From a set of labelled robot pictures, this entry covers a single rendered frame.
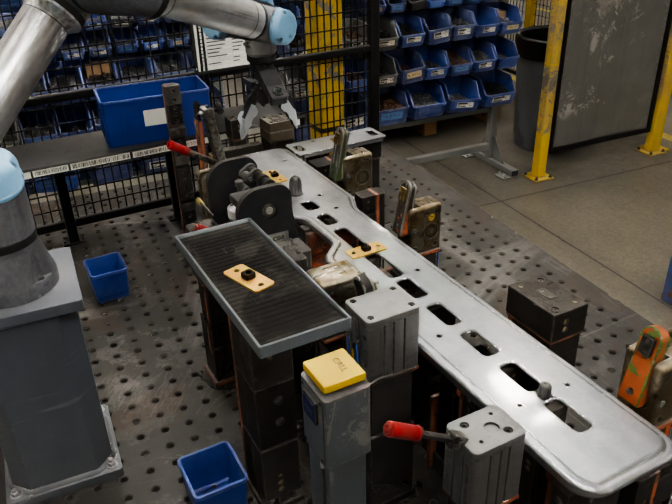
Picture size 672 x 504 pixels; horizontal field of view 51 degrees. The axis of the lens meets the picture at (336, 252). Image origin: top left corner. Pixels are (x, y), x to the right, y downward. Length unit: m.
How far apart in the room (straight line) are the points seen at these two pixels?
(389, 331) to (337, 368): 0.22
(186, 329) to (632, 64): 3.52
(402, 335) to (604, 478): 0.35
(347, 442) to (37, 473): 0.69
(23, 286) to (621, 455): 0.94
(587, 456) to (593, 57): 3.60
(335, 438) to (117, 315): 1.10
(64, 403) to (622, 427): 0.91
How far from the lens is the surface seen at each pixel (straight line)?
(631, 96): 4.81
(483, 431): 0.97
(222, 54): 2.32
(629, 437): 1.10
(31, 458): 1.43
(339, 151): 1.84
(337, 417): 0.91
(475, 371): 1.17
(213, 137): 1.75
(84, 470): 1.46
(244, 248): 1.18
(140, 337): 1.83
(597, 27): 4.44
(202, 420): 1.55
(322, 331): 0.97
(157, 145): 2.08
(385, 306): 1.11
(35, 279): 1.27
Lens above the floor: 1.72
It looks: 29 degrees down
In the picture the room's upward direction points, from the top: 2 degrees counter-clockwise
